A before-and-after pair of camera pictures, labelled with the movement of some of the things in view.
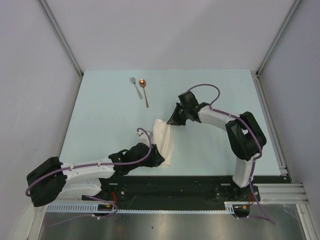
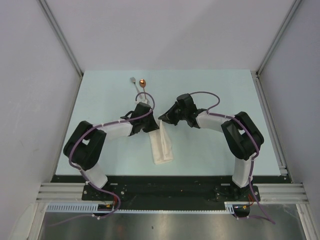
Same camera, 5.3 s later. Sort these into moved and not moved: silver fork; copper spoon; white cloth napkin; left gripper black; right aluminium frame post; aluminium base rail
Moved: left gripper black; white cloth napkin
Not moved: silver fork; right aluminium frame post; aluminium base rail; copper spoon
